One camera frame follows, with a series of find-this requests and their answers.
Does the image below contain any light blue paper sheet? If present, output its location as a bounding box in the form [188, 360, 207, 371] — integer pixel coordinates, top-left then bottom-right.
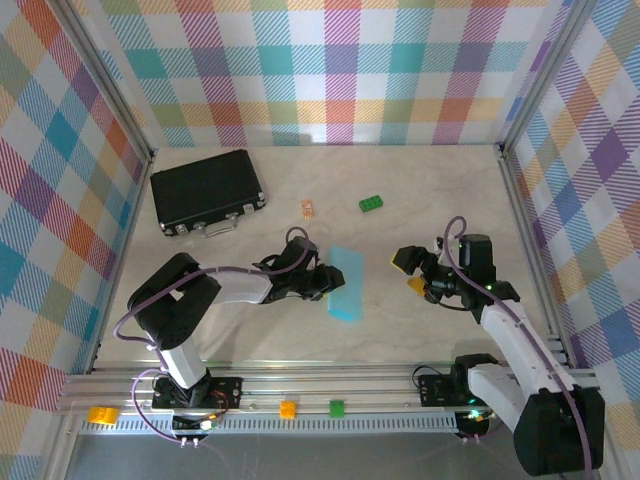
[326, 243, 366, 323]

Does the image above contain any black carrying case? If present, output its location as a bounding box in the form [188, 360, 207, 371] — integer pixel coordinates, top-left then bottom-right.
[149, 148, 269, 240]

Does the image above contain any small circuit board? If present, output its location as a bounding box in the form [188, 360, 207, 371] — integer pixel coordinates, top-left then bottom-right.
[171, 412, 225, 437]
[457, 407, 495, 435]

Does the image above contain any yellow toy brick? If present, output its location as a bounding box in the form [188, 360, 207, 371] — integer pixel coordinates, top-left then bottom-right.
[87, 406, 120, 427]

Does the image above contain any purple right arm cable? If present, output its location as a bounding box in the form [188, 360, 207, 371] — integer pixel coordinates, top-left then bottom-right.
[443, 214, 597, 480]

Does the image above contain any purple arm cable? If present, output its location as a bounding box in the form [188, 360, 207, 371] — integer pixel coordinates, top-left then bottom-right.
[112, 225, 321, 449]
[443, 214, 597, 480]

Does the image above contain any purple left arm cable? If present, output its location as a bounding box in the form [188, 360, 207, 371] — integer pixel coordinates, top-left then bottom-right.
[112, 225, 321, 449]

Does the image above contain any aluminium side rail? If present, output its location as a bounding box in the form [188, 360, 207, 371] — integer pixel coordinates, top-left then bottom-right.
[496, 144, 572, 370]
[87, 149, 157, 375]

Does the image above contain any wide aluminium base rail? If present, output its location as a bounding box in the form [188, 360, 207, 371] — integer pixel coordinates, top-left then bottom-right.
[54, 362, 604, 417]

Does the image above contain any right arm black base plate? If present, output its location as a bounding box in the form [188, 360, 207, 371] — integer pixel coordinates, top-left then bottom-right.
[417, 372, 476, 407]

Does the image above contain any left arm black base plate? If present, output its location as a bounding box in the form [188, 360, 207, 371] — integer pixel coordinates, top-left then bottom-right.
[151, 375, 244, 411]

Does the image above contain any grey slotted cable duct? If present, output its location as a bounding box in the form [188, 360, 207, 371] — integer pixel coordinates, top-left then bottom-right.
[79, 413, 459, 437]

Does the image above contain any aluminium frame post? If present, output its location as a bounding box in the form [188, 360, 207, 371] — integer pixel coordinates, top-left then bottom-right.
[52, 0, 157, 162]
[493, 0, 600, 160]

